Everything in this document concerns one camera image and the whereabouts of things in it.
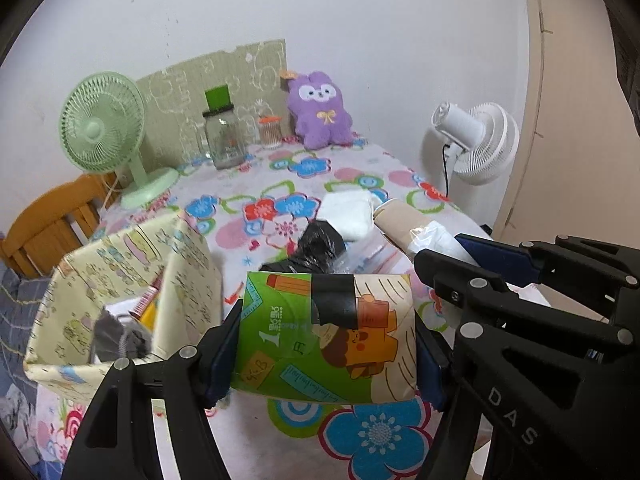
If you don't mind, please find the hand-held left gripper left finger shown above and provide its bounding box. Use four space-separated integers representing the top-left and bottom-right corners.
62 301 244 480

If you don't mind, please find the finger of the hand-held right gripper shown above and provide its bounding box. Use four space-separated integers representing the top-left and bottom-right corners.
456 233 640 321
414 248 634 357

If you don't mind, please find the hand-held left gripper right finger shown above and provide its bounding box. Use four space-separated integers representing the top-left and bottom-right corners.
414 316 493 480

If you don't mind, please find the yellow cartoon gift bag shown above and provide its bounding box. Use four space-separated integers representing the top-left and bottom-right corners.
24 210 224 404

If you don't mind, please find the green cartoon tissue pack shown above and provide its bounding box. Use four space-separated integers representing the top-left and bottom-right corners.
230 271 419 405

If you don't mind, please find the white cloth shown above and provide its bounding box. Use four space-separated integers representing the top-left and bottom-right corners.
320 192 384 242

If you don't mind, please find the white item in clear bag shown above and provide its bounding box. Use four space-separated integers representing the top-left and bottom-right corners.
409 220 474 264

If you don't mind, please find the beige cloth roll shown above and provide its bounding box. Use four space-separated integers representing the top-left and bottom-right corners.
373 198 435 257

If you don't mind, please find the red and yellow package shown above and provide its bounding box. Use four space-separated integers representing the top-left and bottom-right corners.
131 284 164 334

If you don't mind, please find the grey cloth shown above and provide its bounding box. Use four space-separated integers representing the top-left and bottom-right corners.
92 307 154 364

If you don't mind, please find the white desk fan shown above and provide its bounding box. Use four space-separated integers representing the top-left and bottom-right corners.
422 101 521 202

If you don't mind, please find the black cloth in clear bag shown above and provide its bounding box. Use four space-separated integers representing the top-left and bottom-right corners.
259 219 401 277

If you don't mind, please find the floral tablecloth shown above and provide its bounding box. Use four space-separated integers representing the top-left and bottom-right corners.
30 132 497 480

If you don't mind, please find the blue plaid bedding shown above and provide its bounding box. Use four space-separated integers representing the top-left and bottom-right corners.
0 232 53 463

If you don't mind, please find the glass mug jar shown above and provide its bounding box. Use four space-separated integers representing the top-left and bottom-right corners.
202 105 247 170

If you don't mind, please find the purple plush toy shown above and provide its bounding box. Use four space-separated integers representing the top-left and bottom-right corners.
280 68 354 150

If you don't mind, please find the wooden chair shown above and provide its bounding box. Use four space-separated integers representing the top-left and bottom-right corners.
0 175 122 279

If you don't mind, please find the cotton swab container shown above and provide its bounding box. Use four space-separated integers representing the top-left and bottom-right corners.
258 115 284 149

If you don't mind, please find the green plastic cup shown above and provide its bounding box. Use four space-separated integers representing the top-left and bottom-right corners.
203 85 232 110

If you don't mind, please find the green desk fan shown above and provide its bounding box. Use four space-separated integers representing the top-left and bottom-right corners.
59 72 180 210

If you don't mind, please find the green patterned board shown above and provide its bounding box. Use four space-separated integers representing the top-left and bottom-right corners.
135 38 289 169

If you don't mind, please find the white fan cord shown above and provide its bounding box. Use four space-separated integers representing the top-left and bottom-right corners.
102 171 124 207

